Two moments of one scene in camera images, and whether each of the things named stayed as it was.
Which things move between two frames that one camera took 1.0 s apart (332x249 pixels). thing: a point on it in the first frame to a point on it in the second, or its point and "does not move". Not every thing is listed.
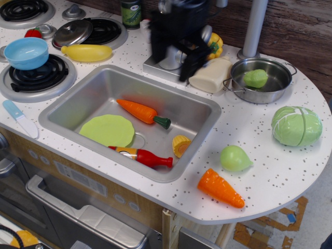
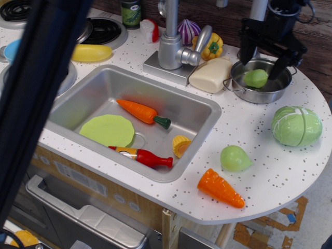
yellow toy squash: x=86 y=53 does not move
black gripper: x=178 y=24 to x=277 y=32
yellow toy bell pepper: x=216 y=46 does not move
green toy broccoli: x=256 y=78 does not move
